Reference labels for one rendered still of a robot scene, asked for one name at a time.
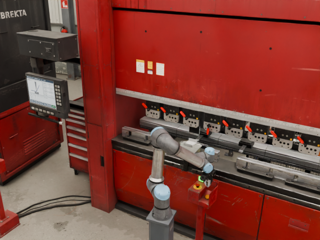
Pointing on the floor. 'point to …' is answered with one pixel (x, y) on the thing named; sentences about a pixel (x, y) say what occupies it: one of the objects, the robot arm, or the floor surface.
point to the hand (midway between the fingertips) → (207, 186)
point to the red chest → (77, 140)
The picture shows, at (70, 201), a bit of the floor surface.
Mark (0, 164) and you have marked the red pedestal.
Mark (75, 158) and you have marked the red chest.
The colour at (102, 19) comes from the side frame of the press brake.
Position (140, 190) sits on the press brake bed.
